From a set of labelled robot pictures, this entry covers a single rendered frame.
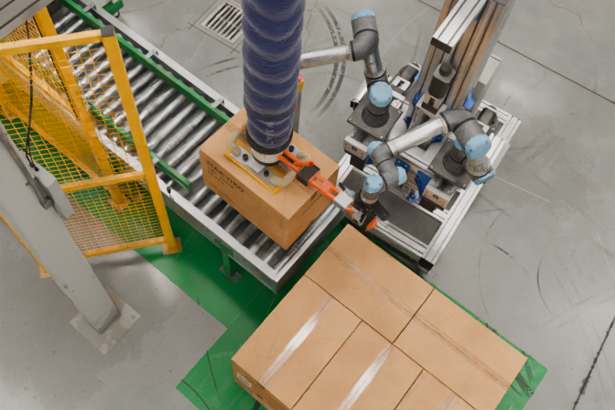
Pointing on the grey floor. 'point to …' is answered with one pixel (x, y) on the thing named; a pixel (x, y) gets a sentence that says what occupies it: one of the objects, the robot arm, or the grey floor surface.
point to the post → (297, 108)
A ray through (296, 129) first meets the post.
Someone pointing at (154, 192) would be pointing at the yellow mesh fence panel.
